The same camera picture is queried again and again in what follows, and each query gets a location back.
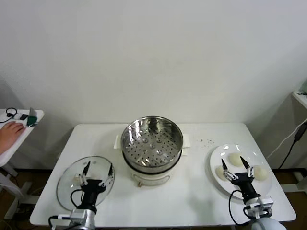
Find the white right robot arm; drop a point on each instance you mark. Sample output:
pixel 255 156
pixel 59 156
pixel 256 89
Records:
pixel 266 225

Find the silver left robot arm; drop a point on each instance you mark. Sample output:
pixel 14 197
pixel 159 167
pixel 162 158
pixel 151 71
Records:
pixel 90 221

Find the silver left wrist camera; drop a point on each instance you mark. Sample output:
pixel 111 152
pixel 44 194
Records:
pixel 78 216

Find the white desk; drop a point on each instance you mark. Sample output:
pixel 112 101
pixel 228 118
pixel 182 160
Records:
pixel 301 99

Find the white steamed baozi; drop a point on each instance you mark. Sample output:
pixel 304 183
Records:
pixel 233 159
pixel 218 172
pixel 261 173

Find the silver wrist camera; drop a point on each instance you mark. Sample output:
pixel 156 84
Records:
pixel 265 203
pixel 78 216

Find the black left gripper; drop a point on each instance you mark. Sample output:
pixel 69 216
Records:
pixel 92 189

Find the small white device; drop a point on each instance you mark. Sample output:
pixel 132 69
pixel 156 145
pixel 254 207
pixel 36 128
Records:
pixel 16 116

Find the bare human foot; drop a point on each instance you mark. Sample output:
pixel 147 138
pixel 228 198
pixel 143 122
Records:
pixel 9 136

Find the round glass lid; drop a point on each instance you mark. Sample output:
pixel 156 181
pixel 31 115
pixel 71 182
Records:
pixel 67 172

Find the grey metal tool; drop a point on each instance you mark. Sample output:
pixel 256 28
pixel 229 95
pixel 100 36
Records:
pixel 32 112

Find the white side table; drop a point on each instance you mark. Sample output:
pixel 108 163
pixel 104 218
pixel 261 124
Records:
pixel 24 135

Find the small black device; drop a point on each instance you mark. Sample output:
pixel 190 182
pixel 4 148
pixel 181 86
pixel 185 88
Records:
pixel 24 117

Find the white electric cooker base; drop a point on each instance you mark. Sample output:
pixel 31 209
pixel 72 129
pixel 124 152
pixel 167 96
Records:
pixel 153 178

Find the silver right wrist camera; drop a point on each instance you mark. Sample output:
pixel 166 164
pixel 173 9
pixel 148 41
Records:
pixel 265 203

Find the white round plate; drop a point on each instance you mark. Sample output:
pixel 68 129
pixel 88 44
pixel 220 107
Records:
pixel 219 153

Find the stainless steel steamer basket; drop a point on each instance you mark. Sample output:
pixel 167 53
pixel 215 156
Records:
pixel 134 134

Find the green flat object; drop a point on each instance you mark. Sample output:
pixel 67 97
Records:
pixel 31 120

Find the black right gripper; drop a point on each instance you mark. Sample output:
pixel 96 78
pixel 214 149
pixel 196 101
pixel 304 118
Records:
pixel 244 184

